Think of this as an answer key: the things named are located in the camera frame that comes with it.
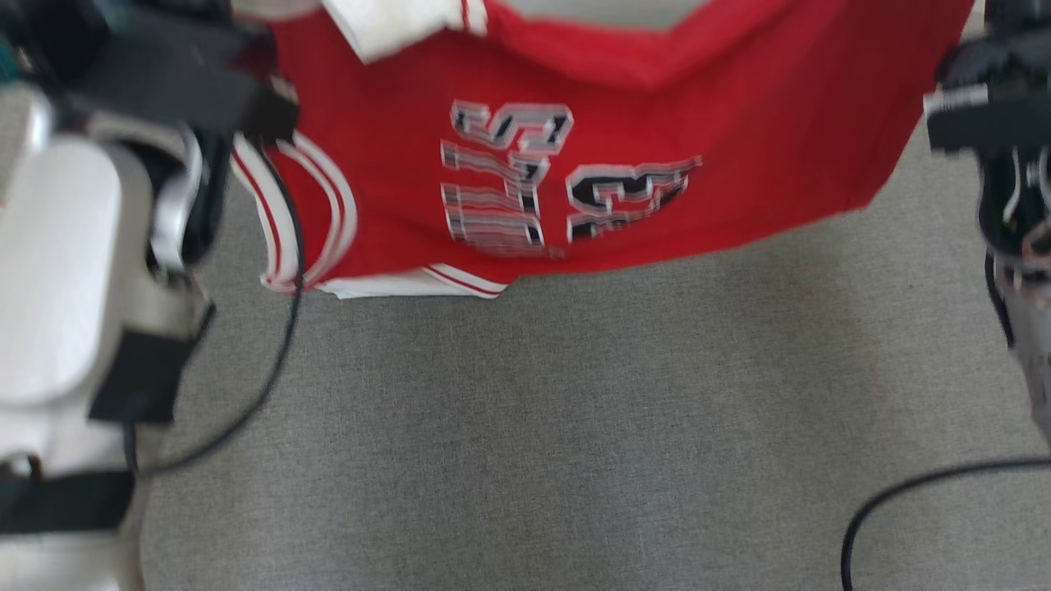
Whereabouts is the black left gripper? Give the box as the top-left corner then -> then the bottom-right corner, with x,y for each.
97,0 -> 247,38

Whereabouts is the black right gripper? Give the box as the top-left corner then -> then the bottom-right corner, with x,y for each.
939,0 -> 1051,89

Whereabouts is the red and white basketball jersey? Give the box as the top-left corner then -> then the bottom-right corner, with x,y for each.
230,0 -> 975,301

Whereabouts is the grey fabric sofa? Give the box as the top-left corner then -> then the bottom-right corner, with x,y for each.
0,82 -> 1051,591

